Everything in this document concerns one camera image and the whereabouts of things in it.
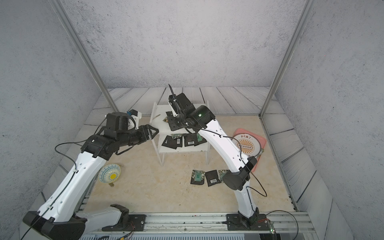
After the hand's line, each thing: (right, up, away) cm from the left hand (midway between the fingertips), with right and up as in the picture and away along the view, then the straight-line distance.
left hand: (157, 132), depth 69 cm
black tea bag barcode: (+27, -27, +19) cm, 43 cm away
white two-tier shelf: (-2, +10, +8) cm, 13 cm away
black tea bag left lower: (+5, -7, +15) cm, 18 cm away
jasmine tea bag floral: (+18, -27, +20) cm, 38 cm away
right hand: (+7, +5, +2) cm, 9 cm away
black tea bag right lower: (+19, -5, +17) cm, 26 cm away
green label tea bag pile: (+4, +9, +5) cm, 11 cm away
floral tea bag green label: (+33, -25, +21) cm, 47 cm away
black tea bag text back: (+14, -5, +17) cm, 23 cm away
